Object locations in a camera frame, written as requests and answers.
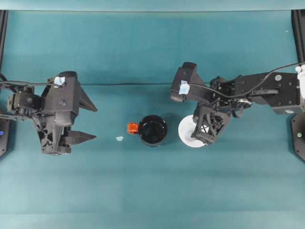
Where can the white paper cup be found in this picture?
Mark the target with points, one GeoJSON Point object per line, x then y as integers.
{"type": "Point", "coordinates": [184, 128]}

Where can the black frame bar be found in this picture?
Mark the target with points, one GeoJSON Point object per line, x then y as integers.
{"type": "Point", "coordinates": [3, 35]}
{"type": "Point", "coordinates": [299, 35]}

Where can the small white paper scrap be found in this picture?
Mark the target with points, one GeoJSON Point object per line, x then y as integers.
{"type": "Point", "coordinates": [119, 138]}

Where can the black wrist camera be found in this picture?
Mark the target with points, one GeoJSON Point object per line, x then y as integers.
{"type": "Point", "coordinates": [183, 78]}
{"type": "Point", "coordinates": [62, 100]}

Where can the blue-green table cloth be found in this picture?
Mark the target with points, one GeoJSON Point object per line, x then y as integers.
{"type": "Point", "coordinates": [152, 190]}

